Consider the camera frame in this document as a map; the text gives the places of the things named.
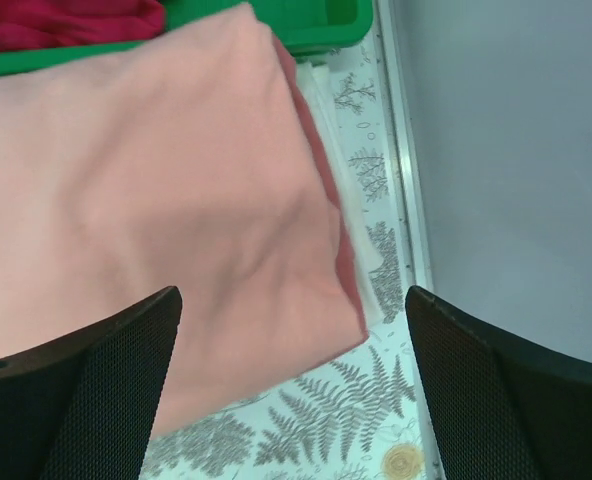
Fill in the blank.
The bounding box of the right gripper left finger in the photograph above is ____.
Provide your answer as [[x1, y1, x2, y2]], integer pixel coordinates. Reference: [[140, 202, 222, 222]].
[[0, 287, 182, 480]]

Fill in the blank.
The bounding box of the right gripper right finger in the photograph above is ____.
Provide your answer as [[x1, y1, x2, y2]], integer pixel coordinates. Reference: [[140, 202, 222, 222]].
[[405, 286, 592, 479]]

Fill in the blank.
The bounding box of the salmon pink t shirt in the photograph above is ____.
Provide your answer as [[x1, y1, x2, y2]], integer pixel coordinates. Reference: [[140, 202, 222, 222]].
[[0, 4, 367, 435]]

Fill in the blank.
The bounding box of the floral patterned table mat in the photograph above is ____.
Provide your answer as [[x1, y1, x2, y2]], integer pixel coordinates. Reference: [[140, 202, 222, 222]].
[[142, 35, 430, 479]]

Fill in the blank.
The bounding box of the folded dusty pink t shirt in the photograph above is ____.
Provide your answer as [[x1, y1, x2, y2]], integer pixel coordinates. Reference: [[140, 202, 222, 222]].
[[273, 35, 367, 333]]

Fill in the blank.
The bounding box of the crimson crumpled t shirt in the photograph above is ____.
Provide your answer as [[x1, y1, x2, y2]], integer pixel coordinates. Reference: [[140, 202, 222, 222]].
[[0, 0, 166, 52]]

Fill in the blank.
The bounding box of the green plastic tray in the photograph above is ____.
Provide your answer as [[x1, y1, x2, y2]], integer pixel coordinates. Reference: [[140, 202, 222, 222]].
[[0, 0, 374, 76]]

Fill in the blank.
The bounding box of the aluminium side rail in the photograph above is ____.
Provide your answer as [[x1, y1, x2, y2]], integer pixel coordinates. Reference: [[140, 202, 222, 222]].
[[377, 1, 433, 290]]

